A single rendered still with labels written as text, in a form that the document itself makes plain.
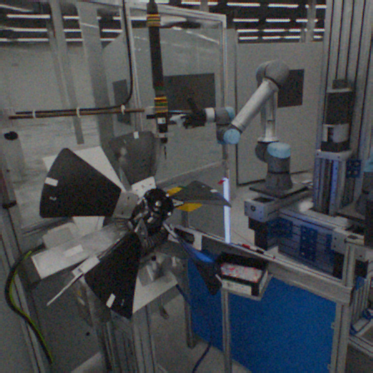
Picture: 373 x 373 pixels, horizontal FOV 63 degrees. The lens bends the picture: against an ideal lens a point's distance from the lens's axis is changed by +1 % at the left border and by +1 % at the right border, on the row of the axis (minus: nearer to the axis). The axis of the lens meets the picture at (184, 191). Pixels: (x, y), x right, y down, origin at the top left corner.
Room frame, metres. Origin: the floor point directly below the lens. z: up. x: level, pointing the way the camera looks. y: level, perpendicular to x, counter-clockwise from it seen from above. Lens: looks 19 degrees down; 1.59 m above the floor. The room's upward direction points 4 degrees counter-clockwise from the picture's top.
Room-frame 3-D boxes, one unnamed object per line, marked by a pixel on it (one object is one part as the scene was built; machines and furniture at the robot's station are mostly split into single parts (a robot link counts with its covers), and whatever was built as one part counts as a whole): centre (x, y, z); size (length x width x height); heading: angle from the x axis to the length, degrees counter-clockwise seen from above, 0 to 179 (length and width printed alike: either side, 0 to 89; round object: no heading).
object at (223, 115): (1.68, -0.23, 1.43); 0.11 x 0.08 x 0.09; 99
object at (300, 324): (1.25, -0.27, 0.45); 0.82 x 0.02 x 0.66; 44
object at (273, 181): (1.59, -0.51, 1.09); 0.15 x 0.15 x 0.10
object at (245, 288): (1.08, -0.20, 0.85); 0.22 x 0.17 x 0.07; 60
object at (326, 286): (1.25, -0.27, 0.82); 0.90 x 0.04 x 0.08; 44
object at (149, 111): (1.07, 0.07, 1.48); 0.09 x 0.07 x 0.10; 79
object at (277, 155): (1.59, -0.51, 1.20); 0.13 x 0.12 x 0.14; 9
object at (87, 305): (1.15, 0.45, 0.73); 0.15 x 0.09 x 0.22; 44
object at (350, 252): (0.94, -0.57, 0.96); 0.03 x 0.03 x 0.20; 44
